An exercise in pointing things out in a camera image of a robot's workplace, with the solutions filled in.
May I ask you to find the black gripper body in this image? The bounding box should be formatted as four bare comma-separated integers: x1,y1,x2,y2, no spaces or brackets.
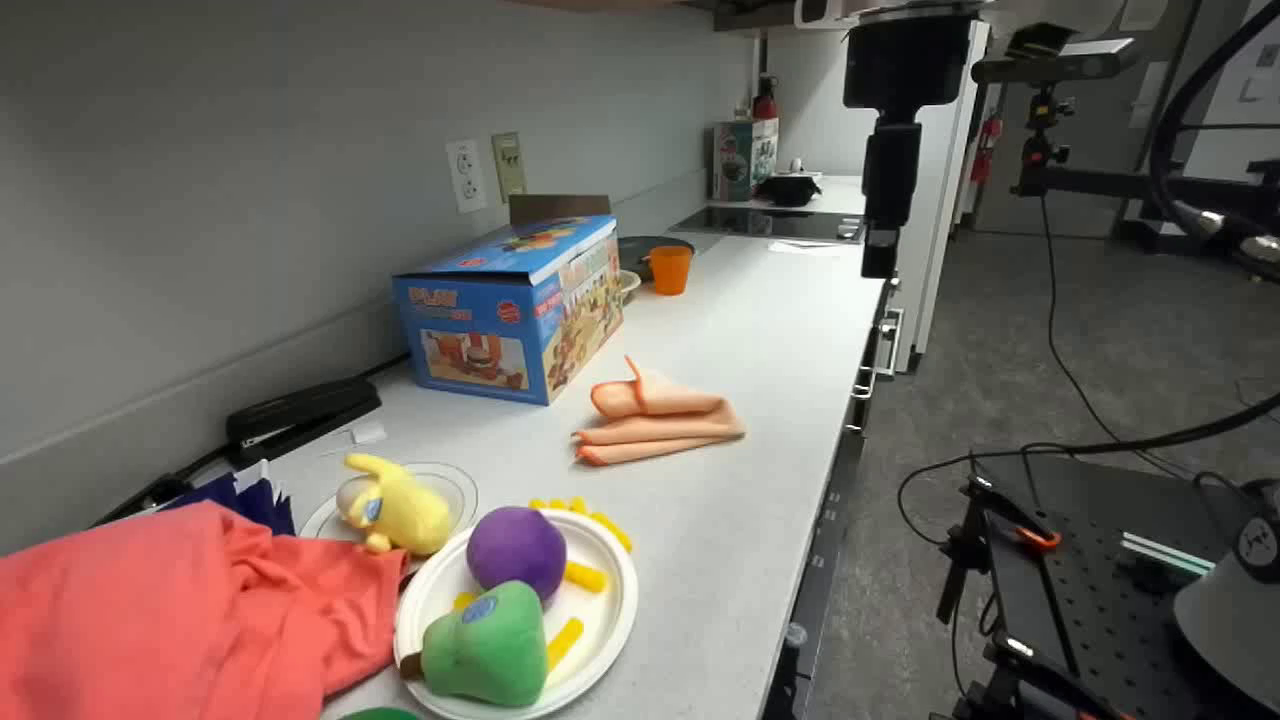
841,8,975,133

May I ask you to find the orange microfiber towel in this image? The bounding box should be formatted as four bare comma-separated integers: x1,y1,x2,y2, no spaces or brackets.
572,353,750,473

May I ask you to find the black pot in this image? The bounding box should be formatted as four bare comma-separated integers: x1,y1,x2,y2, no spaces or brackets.
755,163,825,212

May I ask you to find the red fire extinguisher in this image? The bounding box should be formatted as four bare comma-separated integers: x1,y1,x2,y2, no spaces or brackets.
968,111,1008,193

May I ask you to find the black stovetop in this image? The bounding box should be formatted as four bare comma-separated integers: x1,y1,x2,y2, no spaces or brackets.
670,202,869,246

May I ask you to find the red bottle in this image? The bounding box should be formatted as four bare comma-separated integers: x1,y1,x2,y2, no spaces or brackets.
750,33,784,133

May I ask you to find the green white carton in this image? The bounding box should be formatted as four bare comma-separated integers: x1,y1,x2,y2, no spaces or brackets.
710,115,784,202

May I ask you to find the orange cup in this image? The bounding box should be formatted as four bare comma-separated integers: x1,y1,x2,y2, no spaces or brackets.
643,240,701,298

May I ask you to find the dark grey bowl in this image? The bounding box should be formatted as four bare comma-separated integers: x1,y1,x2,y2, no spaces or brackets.
618,230,697,273

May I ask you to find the black clamp orange tip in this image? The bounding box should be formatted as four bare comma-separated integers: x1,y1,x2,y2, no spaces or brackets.
931,473,1071,631

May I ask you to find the blue toy food box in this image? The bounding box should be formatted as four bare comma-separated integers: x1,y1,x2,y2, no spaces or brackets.
387,193,634,407

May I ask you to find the yellow crinkle toy fry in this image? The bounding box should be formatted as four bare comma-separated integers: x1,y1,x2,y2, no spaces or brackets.
527,492,636,556

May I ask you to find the teal white stick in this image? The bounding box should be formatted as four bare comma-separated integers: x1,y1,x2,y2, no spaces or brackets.
1117,527,1225,581

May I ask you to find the black perforated table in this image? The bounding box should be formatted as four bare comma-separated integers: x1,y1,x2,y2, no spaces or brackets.
985,452,1280,720

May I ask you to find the purple plush ball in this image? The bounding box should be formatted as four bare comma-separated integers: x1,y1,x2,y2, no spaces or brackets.
464,505,572,605

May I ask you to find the white paper plate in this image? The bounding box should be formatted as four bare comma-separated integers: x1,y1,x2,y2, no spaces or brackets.
393,505,643,720

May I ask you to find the clear plastic plate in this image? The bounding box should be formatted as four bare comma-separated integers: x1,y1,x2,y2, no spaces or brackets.
299,458,486,543

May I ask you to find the grey round base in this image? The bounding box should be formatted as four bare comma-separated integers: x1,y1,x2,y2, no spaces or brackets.
1174,505,1280,717

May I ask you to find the yellow plush toy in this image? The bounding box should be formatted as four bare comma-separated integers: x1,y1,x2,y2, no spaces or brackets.
331,452,462,558

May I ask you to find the green plush pear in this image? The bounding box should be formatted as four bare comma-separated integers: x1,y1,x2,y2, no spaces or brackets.
398,575,551,712

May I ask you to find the black stapler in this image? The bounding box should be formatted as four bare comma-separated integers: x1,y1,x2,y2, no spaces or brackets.
221,372,384,473

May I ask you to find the dark blue folded item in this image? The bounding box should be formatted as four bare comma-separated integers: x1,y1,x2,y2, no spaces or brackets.
165,457,299,535

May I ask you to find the coral red cloth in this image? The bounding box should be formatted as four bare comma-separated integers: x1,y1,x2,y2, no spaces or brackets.
0,497,412,720

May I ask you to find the black stereo camera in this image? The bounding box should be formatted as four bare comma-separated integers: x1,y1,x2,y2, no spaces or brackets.
968,33,1145,91

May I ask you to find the thin black cable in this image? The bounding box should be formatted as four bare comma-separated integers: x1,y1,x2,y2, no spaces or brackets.
1036,193,1135,452
892,384,1280,551

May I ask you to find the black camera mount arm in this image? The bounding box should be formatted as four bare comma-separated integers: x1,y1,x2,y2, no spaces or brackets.
1011,85,1280,255

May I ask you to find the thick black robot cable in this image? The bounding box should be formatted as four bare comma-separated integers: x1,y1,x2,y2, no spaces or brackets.
1145,0,1280,274

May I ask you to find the beige wall switch plate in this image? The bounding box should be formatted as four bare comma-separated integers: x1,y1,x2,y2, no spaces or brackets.
489,128,531,202

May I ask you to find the white wall outlet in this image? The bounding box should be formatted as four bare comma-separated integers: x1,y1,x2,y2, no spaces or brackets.
446,133,499,214

